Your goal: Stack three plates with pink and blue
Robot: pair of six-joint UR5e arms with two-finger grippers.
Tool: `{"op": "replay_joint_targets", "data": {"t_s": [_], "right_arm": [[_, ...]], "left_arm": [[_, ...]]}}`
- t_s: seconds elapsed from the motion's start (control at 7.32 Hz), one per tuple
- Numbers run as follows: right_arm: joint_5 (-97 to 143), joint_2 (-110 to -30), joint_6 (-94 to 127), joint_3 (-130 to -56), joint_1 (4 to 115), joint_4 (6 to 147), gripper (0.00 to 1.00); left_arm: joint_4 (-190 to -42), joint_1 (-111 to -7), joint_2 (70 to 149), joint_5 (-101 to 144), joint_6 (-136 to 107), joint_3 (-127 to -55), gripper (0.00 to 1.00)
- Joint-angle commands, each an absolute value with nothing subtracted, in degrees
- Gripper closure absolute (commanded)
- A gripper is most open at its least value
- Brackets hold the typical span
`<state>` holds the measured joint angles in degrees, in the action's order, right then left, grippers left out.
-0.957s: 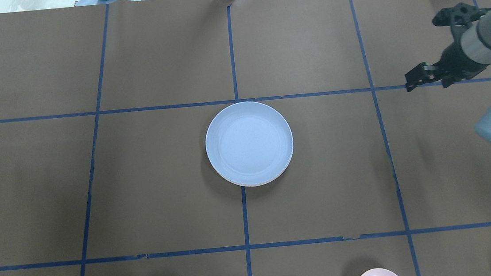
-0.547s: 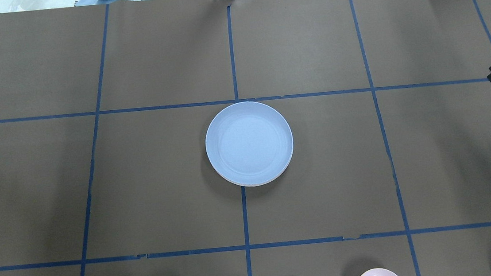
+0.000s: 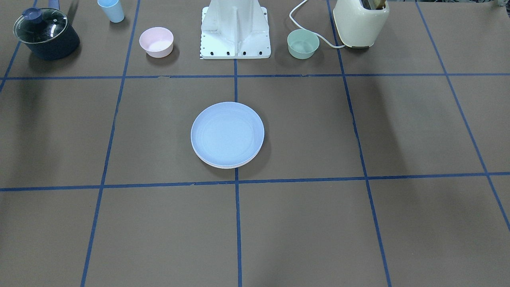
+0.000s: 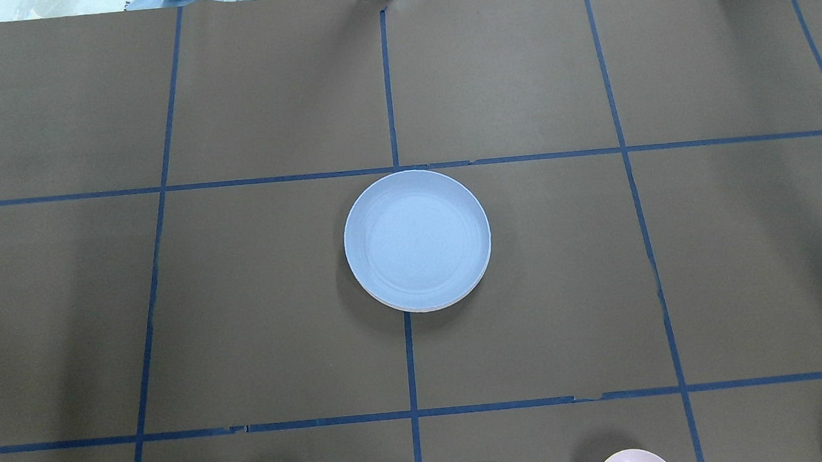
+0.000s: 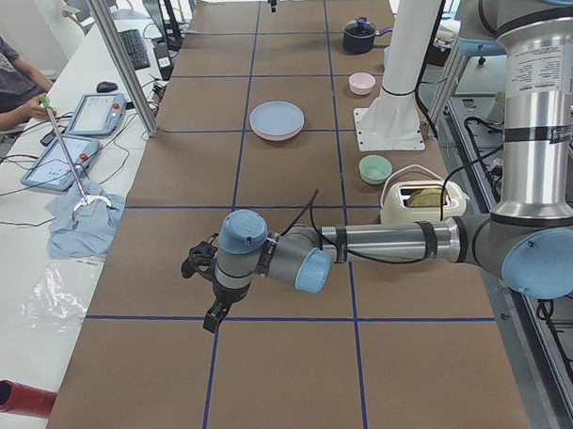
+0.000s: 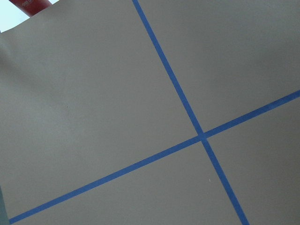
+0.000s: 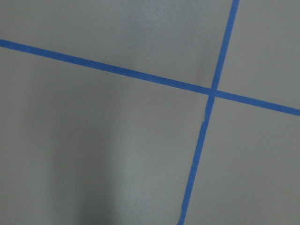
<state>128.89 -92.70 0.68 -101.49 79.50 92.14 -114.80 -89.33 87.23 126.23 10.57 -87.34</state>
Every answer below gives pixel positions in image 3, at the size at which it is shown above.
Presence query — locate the cream toaster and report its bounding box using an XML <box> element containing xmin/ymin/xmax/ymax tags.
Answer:
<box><xmin>333</xmin><ymin>0</ymin><xmax>390</xmax><ymax>49</ymax></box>

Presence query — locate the green bowl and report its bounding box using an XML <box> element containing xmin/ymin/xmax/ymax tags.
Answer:
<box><xmin>286</xmin><ymin>29</ymin><xmax>320</xmax><ymax>59</ymax></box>

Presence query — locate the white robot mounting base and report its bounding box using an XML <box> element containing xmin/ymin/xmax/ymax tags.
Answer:
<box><xmin>199</xmin><ymin>0</ymin><xmax>271</xmax><ymax>59</ymax></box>

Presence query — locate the dark blue pot with lid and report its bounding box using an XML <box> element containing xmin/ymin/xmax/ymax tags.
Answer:
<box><xmin>13</xmin><ymin>0</ymin><xmax>80</xmax><ymax>61</ymax></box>

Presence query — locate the white power cord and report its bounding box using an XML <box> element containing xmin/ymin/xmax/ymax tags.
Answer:
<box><xmin>289</xmin><ymin>0</ymin><xmax>345</xmax><ymax>49</ymax></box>

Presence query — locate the light blue plate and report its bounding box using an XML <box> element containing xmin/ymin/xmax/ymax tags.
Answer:
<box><xmin>190</xmin><ymin>102</ymin><xmax>265</xmax><ymax>154</ymax></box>

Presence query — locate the light blue cup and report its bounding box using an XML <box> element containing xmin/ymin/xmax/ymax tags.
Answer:
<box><xmin>97</xmin><ymin>0</ymin><xmax>125</xmax><ymax>23</ymax></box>

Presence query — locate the pink bowl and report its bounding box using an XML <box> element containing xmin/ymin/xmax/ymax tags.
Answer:
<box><xmin>139</xmin><ymin>27</ymin><xmax>174</xmax><ymax>58</ymax></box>

